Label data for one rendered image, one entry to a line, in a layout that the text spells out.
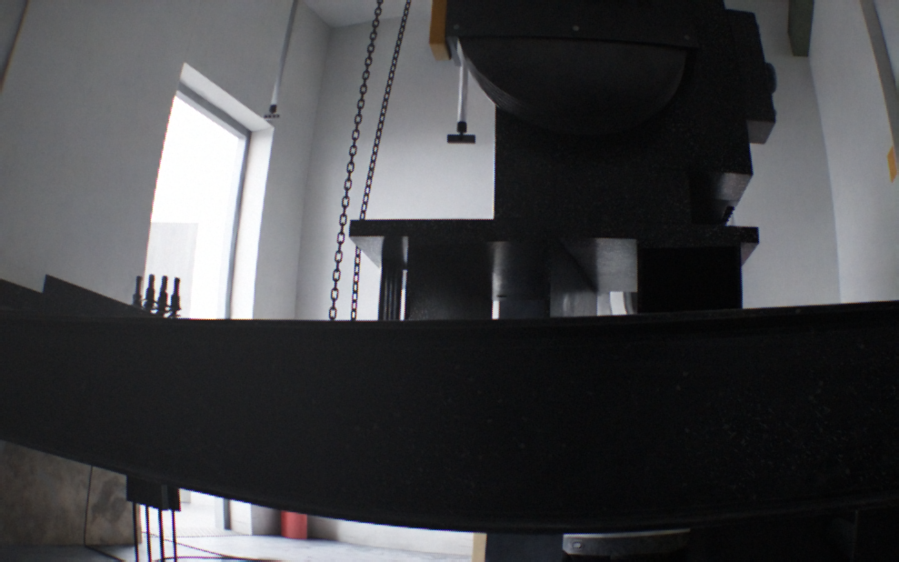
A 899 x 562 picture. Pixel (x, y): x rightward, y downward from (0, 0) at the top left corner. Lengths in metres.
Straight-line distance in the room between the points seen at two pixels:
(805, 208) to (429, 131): 2.01
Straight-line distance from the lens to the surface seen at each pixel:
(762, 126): 1.58
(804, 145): 4.01
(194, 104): 3.82
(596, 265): 1.59
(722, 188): 1.56
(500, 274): 1.61
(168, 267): 8.84
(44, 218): 2.76
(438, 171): 4.17
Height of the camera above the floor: 0.50
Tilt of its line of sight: 13 degrees up
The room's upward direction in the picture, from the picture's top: 3 degrees clockwise
